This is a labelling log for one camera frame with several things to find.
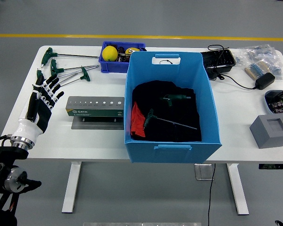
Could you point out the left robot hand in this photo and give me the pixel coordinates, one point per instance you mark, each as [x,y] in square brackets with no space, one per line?
[26,128]

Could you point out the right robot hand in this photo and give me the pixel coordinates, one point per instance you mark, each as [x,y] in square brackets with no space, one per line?
[280,223]

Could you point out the grey green hex key stand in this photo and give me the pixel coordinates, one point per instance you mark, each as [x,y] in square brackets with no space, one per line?
[94,112]

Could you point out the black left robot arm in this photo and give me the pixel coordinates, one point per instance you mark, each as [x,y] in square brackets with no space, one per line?
[0,160]

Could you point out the large blue storage box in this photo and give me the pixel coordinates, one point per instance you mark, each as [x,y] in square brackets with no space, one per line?
[174,155]

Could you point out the white table leg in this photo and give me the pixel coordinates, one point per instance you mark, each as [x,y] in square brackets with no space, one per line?
[238,188]
[72,188]

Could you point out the black table control panel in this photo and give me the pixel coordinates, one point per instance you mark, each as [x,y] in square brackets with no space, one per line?
[273,166]

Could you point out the grey block with square recess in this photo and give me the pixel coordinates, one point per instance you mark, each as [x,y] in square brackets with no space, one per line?
[266,136]

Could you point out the metal floor plate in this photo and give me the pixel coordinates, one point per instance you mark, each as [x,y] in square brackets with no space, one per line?
[202,171]

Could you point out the small blue parts bin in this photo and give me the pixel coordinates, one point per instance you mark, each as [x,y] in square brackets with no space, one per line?
[113,67]

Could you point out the red cloth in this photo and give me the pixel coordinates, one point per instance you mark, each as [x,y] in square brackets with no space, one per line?
[136,120]

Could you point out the yellow ball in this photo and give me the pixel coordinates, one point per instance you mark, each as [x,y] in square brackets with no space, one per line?
[109,53]

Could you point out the black electronic components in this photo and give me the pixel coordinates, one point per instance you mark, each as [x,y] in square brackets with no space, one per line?
[280,106]

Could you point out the dark metal parts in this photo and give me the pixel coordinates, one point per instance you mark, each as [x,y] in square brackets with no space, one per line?
[122,58]

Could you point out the light blue shallow tray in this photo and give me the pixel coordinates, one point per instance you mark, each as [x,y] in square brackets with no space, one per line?
[267,103]

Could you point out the dark brown round part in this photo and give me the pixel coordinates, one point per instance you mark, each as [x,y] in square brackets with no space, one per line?
[121,49]

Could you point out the black cloth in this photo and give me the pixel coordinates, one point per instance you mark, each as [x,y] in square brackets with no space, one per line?
[151,94]

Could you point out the yellow black tape measure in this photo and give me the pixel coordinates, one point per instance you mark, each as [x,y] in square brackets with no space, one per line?
[130,50]

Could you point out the black power adapter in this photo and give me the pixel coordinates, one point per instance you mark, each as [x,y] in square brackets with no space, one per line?
[265,81]

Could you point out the resistor tape bundle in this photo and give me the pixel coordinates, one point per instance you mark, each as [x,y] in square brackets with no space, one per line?
[255,69]

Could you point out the yellow floor tape line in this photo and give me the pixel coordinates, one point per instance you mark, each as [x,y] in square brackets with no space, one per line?
[155,37]

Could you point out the clear bags of components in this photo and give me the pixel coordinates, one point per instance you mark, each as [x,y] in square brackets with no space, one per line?
[261,53]

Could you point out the black plastic tray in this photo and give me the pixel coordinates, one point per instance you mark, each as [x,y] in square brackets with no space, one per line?
[226,60]

